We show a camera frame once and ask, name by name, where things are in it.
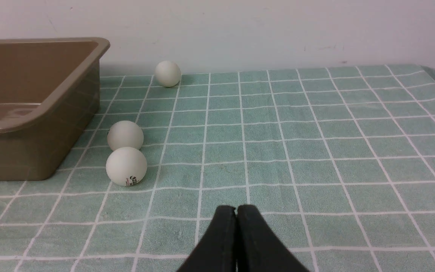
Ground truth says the green checkered tablecloth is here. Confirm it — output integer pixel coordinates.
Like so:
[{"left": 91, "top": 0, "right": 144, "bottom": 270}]
[{"left": 0, "top": 64, "right": 435, "bottom": 272}]

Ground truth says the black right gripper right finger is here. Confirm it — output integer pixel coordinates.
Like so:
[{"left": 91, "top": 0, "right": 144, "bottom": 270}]
[{"left": 236, "top": 205, "right": 309, "bottom": 272}]

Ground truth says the brown plastic bin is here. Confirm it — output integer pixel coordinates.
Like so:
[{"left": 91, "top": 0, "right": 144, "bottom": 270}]
[{"left": 0, "top": 37, "right": 110, "bottom": 181}]

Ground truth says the white ping-pong ball with logo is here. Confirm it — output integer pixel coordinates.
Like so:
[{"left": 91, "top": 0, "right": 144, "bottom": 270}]
[{"left": 105, "top": 147, "right": 147, "bottom": 187}]

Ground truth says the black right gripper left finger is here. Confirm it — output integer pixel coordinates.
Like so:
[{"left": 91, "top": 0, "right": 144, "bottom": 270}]
[{"left": 178, "top": 206, "right": 237, "bottom": 272}]

